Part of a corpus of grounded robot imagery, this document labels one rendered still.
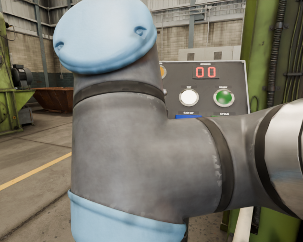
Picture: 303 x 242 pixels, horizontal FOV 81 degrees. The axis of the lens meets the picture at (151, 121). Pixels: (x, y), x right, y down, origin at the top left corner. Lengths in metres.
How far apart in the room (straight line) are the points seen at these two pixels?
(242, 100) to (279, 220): 0.58
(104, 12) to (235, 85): 0.47
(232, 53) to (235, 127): 5.79
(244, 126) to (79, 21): 0.17
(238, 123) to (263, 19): 0.68
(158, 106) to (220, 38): 6.52
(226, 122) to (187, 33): 6.68
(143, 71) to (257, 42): 0.69
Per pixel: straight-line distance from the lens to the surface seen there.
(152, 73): 0.16
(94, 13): 0.18
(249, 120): 0.17
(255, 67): 0.80
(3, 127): 4.89
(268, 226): 1.01
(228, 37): 6.65
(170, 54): 6.85
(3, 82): 4.89
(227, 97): 0.56
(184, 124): 0.15
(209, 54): 5.94
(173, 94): 0.55
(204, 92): 0.56
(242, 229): 0.77
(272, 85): 0.78
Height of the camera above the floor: 1.14
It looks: 13 degrees down
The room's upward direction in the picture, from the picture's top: straight up
